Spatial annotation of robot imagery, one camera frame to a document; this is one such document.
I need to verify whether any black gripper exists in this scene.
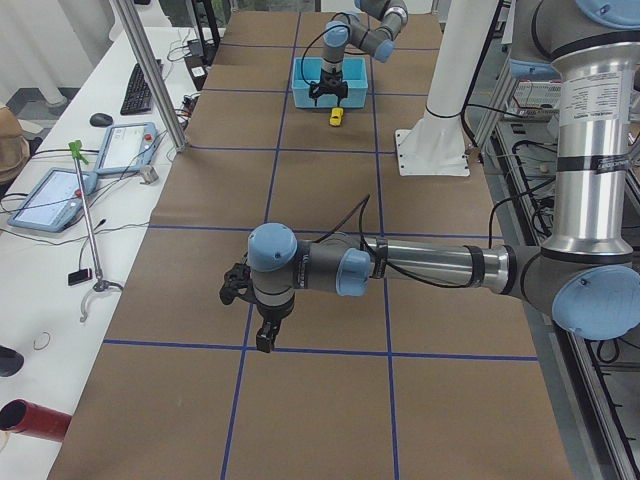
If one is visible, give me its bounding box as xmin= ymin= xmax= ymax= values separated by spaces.
xmin=256 ymin=299 xmax=295 ymax=353
xmin=309 ymin=70 xmax=349 ymax=106

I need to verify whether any yellow beetle toy car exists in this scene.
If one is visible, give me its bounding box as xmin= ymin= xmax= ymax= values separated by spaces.
xmin=329 ymin=107 xmax=344 ymax=127

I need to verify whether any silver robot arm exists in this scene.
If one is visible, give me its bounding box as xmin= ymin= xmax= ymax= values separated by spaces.
xmin=245 ymin=1 xmax=639 ymax=352
xmin=305 ymin=0 xmax=409 ymax=106

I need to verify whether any light blue plastic bin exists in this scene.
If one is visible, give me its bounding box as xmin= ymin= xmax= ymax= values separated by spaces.
xmin=291 ymin=57 xmax=368 ymax=109

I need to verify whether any black keyboard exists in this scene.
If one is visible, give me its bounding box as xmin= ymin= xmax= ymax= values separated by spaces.
xmin=120 ymin=63 xmax=153 ymax=116

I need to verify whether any small black device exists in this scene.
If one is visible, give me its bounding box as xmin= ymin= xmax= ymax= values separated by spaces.
xmin=67 ymin=268 xmax=93 ymax=286

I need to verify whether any small silver metal block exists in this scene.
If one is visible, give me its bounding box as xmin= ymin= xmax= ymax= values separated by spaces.
xmin=139 ymin=165 xmax=159 ymax=185

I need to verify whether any far blue teach pendant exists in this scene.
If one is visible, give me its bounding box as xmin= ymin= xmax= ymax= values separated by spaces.
xmin=94 ymin=122 xmax=160 ymax=176

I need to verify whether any blue teach pendant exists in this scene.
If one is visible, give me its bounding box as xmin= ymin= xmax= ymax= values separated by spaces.
xmin=8 ymin=167 xmax=84 ymax=233
xmin=94 ymin=122 xmax=160 ymax=176

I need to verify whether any rubber band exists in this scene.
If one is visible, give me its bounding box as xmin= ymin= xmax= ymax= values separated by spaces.
xmin=33 ymin=331 xmax=52 ymax=351

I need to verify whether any black computer mouse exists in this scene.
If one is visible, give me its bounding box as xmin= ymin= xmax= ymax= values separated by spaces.
xmin=89 ymin=112 xmax=113 ymax=128

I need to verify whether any near blue teach pendant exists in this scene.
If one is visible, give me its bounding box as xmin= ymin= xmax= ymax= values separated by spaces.
xmin=8 ymin=167 xmax=84 ymax=233

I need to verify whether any red cylinder tube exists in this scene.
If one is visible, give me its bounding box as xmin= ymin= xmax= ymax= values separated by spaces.
xmin=1 ymin=399 xmax=72 ymax=442

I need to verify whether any seated person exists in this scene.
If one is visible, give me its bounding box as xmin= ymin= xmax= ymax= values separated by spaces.
xmin=0 ymin=105 xmax=30 ymax=185

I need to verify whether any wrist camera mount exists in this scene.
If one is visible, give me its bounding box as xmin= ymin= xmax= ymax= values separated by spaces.
xmin=219 ymin=263 xmax=257 ymax=305

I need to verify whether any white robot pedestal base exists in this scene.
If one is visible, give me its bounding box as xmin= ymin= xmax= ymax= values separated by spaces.
xmin=395 ymin=0 xmax=500 ymax=177

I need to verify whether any aluminium frame post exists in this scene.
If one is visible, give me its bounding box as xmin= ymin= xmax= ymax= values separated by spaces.
xmin=113 ymin=0 xmax=187 ymax=153

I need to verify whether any green handled reacher grabber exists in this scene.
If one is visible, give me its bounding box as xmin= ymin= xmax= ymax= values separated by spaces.
xmin=68 ymin=140 xmax=123 ymax=323

